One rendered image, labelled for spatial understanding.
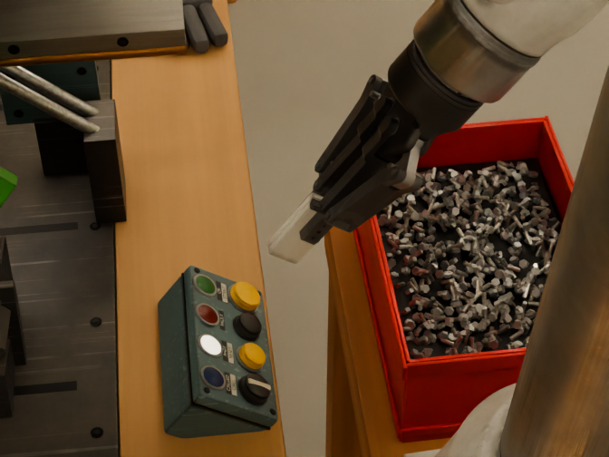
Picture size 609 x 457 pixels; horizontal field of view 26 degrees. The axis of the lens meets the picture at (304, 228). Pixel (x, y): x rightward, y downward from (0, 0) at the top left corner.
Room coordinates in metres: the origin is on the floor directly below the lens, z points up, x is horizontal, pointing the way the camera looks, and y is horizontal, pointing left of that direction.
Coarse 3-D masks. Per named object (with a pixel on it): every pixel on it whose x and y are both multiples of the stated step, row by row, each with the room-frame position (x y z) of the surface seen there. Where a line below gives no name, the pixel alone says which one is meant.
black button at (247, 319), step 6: (240, 318) 0.76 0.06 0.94; (246, 318) 0.76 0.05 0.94; (252, 318) 0.77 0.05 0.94; (240, 324) 0.76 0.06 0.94; (246, 324) 0.76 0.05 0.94; (252, 324) 0.76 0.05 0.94; (258, 324) 0.76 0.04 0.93; (240, 330) 0.75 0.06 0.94; (246, 330) 0.75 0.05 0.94; (252, 330) 0.75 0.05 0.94; (258, 330) 0.76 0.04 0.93; (246, 336) 0.75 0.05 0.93; (252, 336) 0.75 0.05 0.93
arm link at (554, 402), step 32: (608, 64) 0.43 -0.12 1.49; (608, 96) 0.41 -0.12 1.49; (608, 128) 0.40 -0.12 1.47; (608, 160) 0.40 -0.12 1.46; (576, 192) 0.42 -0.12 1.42; (608, 192) 0.39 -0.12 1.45; (576, 224) 0.41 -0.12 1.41; (608, 224) 0.39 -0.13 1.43; (576, 256) 0.40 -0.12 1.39; (608, 256) 0.39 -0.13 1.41; (544, 288) 0.44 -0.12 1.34; (576, 288) 0.40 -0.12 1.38; (608, 288) 0.38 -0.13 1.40; (544, 320) 0.42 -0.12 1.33; (576, 320) 0.40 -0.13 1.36; (608, 320) 0.38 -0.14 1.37; (544, 352) 0.42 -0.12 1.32; (576, 352) 0.40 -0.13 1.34; (608, 352) 0.38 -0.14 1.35; (512, 384) 0.51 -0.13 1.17; (544, 384) 0.41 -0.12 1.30; (576, 384) 0.39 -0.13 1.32; (608, 384) 0.38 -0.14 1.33; (480, 416) 0.48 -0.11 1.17; (512, 416) 0.44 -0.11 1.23; (544, 416) 0.41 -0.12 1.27; (576, 416) 0.39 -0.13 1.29; (608, 416) 0.38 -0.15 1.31; (448, 448) 0.48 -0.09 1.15; (480, 448) 0.45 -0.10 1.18; (512, 448) 0.43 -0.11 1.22; (544, 448) 0.40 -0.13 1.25; (576, 448) 0.39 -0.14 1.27; (608, 448) 0.38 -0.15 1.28
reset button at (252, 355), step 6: (240, 348) 0.73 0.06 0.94; (246, 348) 0.73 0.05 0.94; (252, 348) 0.73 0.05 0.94; (258, 348) 0.73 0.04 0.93; (240, 354) 0.72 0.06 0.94; (246, 354) 0.72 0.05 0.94; (252, 354) 0.72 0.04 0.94; (258, 354) 0.73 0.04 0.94; (264, 354) 0.73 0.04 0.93; (246, 360) 0.72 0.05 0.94; (252, 360) 0.72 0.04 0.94; (258, 360) 0.72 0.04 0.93; (264, 360) 0.72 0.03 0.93; (252, 366) 0.72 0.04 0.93; (258, 366) 0.72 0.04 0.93
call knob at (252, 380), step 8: (248, 376) 0.70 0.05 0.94; (256, 376) 0.70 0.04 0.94; (248, 384) 0.69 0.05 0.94; (256, 384) 0.69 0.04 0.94; (264, 384) 0.69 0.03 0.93; (248, 392) 0.68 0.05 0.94; (256, 392) 0.68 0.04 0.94; (264, 392) 0.69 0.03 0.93; (256, 400) 0.68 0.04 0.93; (264, 400) 0.68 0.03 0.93
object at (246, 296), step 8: (232, 288) 0.80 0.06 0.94; (240, 288) 0.80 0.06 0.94; (248, 288) 0.80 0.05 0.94; (232, 296) 0.79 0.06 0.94; (240, 296) 0.79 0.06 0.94; (248, 296) 0.79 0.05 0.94; (256, 296) 0.80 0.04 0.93; (240, 304) 0.78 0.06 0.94; (248, 304) 0.78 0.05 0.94; (256, 304) 0.79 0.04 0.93
